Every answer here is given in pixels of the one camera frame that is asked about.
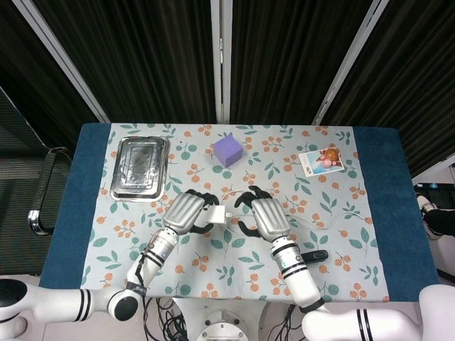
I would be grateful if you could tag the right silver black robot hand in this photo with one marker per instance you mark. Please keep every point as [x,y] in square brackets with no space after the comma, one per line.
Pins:
[267,216]

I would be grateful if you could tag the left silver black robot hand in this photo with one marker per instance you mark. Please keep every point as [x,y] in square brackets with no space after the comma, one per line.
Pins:
[186,212]

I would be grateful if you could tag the white square block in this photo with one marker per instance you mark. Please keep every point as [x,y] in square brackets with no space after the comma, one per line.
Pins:
[217,215]

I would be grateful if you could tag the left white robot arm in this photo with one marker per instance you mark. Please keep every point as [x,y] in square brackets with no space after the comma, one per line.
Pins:
[106,284]

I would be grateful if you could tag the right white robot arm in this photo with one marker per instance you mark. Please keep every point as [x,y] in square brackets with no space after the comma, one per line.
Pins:
[337,302]

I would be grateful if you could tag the robot base column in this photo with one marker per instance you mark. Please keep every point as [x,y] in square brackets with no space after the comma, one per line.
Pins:
[222,325]

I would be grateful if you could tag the floral patterned tablecloth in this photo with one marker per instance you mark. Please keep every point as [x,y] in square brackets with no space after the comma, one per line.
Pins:
[234,170]

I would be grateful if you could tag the silver metal tray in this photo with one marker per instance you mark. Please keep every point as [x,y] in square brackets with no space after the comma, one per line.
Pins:
[140,168]

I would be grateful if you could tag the purple foam cube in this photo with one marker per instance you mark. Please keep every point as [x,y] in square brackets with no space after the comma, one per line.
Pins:
[228,152]

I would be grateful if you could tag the photo card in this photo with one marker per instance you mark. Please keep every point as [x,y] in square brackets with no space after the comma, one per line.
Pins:
[321,163]

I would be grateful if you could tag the small turtle toy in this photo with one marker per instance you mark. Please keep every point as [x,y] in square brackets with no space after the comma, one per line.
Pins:
[330,157]

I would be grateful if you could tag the blue table cover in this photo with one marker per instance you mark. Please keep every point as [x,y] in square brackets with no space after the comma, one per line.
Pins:
[391,199]

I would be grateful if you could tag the black office chair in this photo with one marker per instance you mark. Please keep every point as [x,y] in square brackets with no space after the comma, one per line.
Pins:
[46,184]

